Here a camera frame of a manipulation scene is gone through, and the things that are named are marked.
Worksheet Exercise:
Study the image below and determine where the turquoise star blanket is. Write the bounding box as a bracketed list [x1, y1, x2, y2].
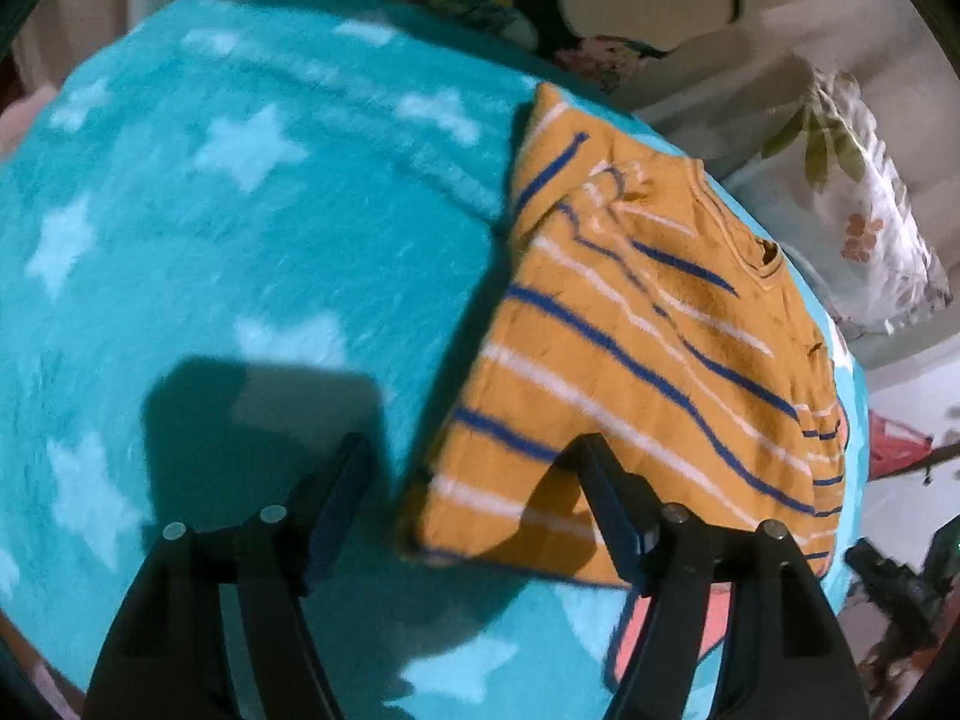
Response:
[0, 0, 872, 720]

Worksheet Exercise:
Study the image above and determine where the white floral pillow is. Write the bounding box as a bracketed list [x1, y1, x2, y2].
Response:
[720, 67, 955, 340]

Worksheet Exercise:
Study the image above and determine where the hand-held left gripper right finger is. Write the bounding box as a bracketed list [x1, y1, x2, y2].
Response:
[574, 433, 871, 720]

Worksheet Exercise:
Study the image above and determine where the red cloth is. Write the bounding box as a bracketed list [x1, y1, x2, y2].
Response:
[868, 410, 935, 481]

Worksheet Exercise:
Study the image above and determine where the orange striped sweater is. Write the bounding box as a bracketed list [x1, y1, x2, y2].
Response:
[396, 82, 852, 590]

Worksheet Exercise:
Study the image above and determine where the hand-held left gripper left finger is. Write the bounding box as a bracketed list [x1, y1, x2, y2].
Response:
[81, 431, 376, 720]

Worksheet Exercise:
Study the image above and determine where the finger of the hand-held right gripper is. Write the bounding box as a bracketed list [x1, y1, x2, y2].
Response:
[844, 538, 912, 605]

